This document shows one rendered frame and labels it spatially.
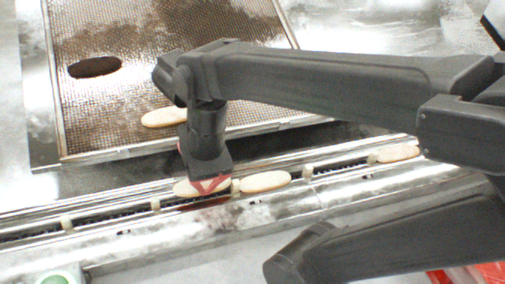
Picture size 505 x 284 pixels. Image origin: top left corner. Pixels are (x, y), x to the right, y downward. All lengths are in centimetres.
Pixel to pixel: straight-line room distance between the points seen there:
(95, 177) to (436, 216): 63
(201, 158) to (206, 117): 9
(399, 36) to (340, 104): 75
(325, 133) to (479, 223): 63
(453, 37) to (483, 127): 93
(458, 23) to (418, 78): 92
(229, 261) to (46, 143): 37
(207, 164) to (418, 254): 35
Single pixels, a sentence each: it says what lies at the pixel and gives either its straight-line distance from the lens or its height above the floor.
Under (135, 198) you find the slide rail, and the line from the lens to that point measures 81.
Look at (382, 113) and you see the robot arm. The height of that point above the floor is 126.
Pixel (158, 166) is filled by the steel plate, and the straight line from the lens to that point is 89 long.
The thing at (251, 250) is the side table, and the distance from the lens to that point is 80.
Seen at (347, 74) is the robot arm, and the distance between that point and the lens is 40.
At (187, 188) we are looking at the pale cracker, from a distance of 78.
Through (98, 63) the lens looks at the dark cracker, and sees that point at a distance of 94.
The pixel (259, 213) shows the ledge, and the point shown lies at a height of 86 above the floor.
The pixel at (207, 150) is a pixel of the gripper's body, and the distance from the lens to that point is 68.
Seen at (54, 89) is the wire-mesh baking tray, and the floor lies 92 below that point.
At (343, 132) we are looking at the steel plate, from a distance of 100.
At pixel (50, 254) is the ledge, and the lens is 77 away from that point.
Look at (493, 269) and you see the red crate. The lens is 93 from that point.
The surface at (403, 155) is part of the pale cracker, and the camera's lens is 95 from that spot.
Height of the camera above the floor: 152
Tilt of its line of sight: 48 degrees down
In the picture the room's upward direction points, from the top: 9 degrees clockwise
